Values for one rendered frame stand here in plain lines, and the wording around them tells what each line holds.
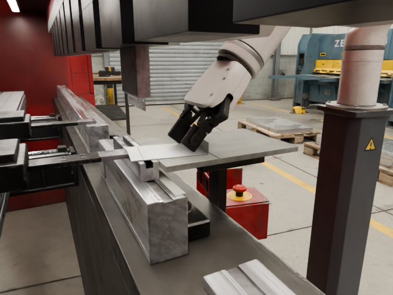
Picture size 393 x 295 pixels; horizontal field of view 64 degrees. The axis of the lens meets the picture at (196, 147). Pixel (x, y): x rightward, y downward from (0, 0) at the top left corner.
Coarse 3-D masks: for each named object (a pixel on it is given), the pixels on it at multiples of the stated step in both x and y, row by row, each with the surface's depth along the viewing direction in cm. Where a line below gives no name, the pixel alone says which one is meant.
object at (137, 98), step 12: (120, 48) 53; (132, 48) 47; (144, 48) 46; (120, 60) 54; (132, 60) 47; (144, 60) 46; (132, 72) 48; (144, 72) 46; (132, 84) 49; (144, 84) 47; (132, 96) 53; (144, 96) 47; (144, 108) 48
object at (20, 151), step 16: (0, 144) 47; (16, 144) 47; (0, 160) 42; (16, 160) 43; (32, 160) 49; (48, 160) 49; (64, 160) 49; (80, 160) 49; (96, 160) 50; (0, 176) 41; (16, 176) 42; (0, 192) 41
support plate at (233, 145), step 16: (144, 144) 60; (160, 144) 60; (224, 144) 60; (240, 144) 60; (256, 144) 60; (272, 144) 60; (288, 144) 60; (160, 160) 50; (176, 160) 50; (192, 160) 50; (208, 160) 50; (224, 160) 52
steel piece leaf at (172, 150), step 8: (168, 144) 59; (176, 144) 59; (208, 144) 53; (144, 152) 54; (152, 152) 54; (160, 152) 54; (168, 152) 54; (176, 152) 54; (184, 152) 54; (192, 152) 54; (200, 152) 54; (208, 152) 53; (144, 160) 50
